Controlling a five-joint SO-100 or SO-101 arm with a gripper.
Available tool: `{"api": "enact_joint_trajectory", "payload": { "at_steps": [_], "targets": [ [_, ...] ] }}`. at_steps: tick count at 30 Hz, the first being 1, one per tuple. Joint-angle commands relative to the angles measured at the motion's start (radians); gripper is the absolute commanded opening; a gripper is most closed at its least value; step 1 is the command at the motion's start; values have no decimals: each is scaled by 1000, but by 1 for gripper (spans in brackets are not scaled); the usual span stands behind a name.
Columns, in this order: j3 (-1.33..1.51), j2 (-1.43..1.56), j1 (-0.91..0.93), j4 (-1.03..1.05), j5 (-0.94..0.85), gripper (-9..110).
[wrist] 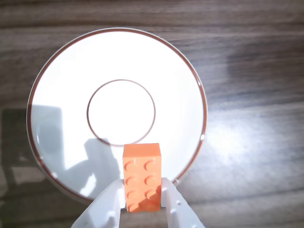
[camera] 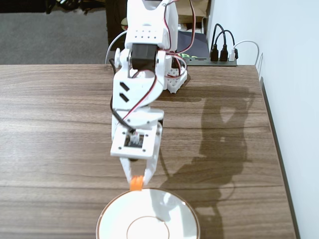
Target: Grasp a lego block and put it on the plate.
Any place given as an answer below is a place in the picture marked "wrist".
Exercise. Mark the orange lego block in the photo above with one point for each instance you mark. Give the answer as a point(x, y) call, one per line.
point(142, 180)

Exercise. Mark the white plate brown rim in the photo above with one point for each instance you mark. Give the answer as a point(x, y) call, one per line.
point(71, 95)

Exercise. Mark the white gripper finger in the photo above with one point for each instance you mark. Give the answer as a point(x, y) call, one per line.
point(178, 209)
point(102, 209)

